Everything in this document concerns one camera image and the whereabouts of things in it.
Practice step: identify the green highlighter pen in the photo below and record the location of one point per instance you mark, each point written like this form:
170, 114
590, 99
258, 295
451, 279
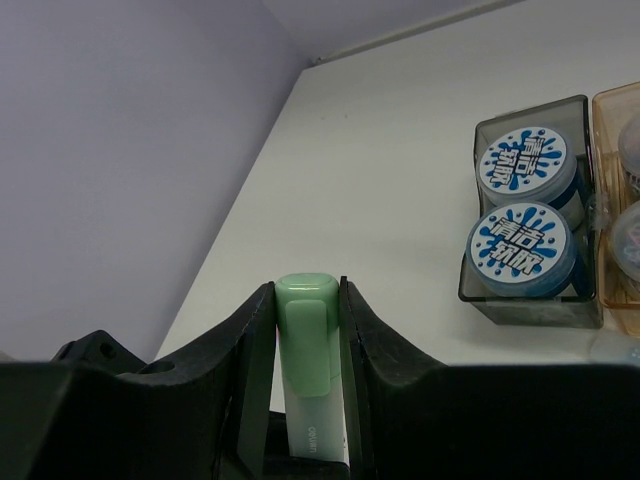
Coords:
315, 425

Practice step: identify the orange translucent container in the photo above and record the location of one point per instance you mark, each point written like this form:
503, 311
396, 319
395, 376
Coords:
611, 110

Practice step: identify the grey translucent container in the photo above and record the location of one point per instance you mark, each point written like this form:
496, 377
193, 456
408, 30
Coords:
571, 309

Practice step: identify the blue highlighter pen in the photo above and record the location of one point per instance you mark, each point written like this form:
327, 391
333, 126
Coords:
615, 348

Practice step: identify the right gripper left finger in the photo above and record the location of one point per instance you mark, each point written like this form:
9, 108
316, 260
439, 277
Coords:
200, 412

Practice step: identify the paper clip tub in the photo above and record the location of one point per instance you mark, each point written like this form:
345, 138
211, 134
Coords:
628, 145
625, 241

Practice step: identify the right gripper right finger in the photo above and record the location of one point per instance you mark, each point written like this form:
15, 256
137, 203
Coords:
410, 416

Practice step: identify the blue cleaning gel jar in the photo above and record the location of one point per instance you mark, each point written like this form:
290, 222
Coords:
534, 164

